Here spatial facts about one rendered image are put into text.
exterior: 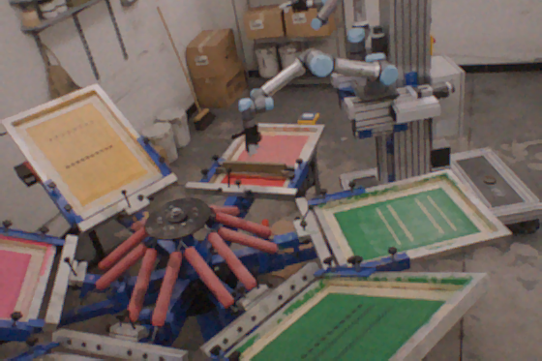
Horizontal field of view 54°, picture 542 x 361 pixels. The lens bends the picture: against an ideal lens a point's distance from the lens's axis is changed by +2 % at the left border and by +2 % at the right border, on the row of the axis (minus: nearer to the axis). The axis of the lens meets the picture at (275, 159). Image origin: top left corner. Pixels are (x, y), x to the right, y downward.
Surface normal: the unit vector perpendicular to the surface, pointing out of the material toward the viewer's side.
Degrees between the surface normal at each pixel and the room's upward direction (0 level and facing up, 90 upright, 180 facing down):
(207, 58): 90
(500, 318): 0
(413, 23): 90
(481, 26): 90
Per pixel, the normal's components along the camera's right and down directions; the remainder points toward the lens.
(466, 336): -0.15, -0.84
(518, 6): -0.32, 0.54
